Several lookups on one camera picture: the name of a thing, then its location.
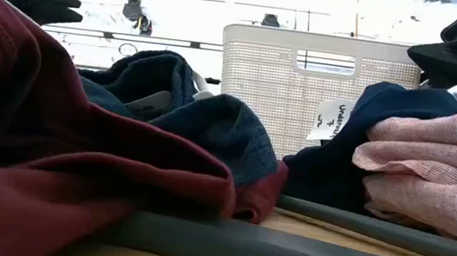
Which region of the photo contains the white tag loop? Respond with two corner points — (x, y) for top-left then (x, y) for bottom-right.
(187, 69), (218, 103)

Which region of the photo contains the black aluminium table frame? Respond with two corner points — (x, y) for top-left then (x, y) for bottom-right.
(42, 21), (225, 54)

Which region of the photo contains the yellow cable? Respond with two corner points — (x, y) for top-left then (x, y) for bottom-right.
(349, 0), (363, 39)

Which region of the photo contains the maroon cloth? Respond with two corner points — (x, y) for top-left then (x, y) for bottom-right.
(0, 0), (307, 256)

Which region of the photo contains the navy underwear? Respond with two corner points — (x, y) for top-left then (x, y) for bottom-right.
(277, 69), (457, 226)

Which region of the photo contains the black ceiling device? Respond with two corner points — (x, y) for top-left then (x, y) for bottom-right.
(260, 12), (282, 29)
(119, 0), (158, 37)

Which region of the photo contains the pink shirt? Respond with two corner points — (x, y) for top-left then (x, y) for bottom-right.
(343, 87), (457, 247)

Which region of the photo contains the white plastic laundry basket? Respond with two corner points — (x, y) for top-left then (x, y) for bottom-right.
(207, 21), (427, 175)

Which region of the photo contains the white handwritten paper tag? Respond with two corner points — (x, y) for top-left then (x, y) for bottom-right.
(306, 94), (358, 147)

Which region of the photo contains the blue striped shirt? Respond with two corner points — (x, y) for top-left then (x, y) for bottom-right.
(65, 39), (292, 192)

